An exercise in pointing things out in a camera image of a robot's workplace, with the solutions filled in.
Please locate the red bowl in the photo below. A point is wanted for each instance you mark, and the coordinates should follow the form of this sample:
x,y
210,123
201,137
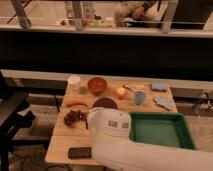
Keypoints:
x,y
97,85

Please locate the orange fruit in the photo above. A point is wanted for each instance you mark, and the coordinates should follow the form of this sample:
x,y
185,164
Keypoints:
x,y
121,92

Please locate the green plastic tray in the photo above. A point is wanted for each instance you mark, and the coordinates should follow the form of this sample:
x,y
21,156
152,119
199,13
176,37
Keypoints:
x,y
167,129

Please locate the blue grey cloth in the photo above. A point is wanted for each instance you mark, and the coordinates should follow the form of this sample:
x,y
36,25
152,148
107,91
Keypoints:
x,y
163,102

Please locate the wooden table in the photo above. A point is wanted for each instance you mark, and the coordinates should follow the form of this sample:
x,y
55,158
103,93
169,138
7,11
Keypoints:
x,y
64,137

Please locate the white plastic cup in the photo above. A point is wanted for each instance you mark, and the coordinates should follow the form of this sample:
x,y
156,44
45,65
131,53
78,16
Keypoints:
x,y
74,82

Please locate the yellow banana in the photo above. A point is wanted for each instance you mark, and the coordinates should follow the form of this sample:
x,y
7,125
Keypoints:
x,y
134,87

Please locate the dark grape bunch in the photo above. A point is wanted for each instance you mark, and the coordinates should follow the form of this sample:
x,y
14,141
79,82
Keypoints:
x,y
73,116

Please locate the blue sponge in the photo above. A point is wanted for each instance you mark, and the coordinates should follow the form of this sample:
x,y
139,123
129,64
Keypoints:
x,y
160,87

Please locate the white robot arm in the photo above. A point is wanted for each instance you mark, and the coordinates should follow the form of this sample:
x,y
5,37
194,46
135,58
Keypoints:
x,y
112,147

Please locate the blue cup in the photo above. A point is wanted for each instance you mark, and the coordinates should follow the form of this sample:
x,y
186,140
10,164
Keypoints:
x,y
139,97

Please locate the black chair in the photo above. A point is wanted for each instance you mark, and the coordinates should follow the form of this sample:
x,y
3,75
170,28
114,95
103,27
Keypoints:
x,y
11,103

